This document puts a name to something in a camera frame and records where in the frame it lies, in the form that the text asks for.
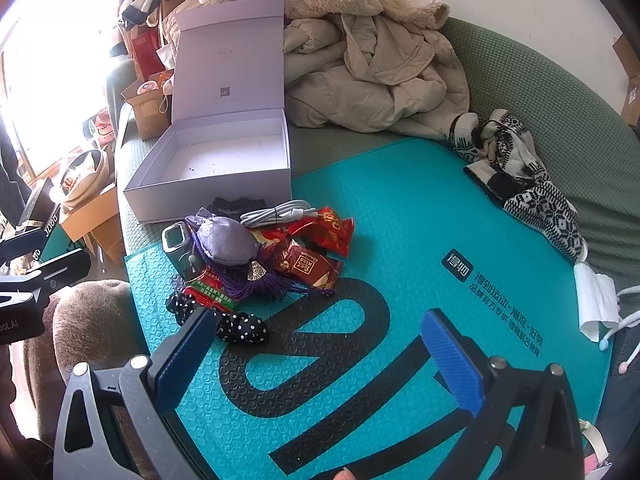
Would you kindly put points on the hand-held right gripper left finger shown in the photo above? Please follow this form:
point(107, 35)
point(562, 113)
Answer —
point(185, 360)

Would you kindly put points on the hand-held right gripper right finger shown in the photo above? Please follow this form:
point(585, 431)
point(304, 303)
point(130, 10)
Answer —
point(452, 365)

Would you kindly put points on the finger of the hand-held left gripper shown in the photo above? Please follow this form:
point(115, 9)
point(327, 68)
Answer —
point(60, 267)
point(22, 245)

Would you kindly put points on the red green snack packet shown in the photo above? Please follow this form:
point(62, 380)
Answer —
point(210, 292)

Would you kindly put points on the purple sachet pouch with tassel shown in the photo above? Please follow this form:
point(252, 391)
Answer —
point(225, 242)

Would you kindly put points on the red gold candy packet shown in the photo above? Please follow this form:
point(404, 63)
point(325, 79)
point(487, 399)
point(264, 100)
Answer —
point(330, 230)

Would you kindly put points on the lavender gift box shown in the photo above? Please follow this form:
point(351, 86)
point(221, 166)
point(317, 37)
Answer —
point(235, 155)

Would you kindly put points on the person's right hand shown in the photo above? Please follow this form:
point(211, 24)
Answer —
point(344, 475)

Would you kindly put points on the flat cardboard box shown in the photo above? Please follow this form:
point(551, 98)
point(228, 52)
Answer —
point(95, 220)

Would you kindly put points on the brown plush cloth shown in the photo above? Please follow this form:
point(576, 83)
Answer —
point(85, 325)

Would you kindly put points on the beige bag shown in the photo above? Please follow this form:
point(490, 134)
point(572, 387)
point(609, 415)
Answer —
point(82, 175)

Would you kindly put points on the teal bubble mailer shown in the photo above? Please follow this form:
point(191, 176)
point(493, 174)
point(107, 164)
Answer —
point(400, 220)

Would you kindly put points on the small red snack packet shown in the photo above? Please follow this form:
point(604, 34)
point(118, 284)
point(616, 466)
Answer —
point(305, 262)

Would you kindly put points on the white tissue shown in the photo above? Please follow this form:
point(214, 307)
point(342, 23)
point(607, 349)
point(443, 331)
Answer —
point(595, 300)

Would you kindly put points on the black white patterned knitwear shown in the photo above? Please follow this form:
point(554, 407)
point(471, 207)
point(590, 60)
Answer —
point(540, 205)

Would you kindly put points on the round white tub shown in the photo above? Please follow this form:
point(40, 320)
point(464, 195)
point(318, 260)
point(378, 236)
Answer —
point(148, 86)

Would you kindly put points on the red paper box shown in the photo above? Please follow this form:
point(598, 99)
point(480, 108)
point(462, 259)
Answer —
point(147, 52)

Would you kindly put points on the green textured sofa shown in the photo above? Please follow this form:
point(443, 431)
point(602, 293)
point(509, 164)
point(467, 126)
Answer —
point(525, 85)

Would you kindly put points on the beige puffer jacket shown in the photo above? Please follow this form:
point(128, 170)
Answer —
point(380, 75)

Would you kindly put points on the cardboard box with label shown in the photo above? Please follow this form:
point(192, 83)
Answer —
point(630, 80)

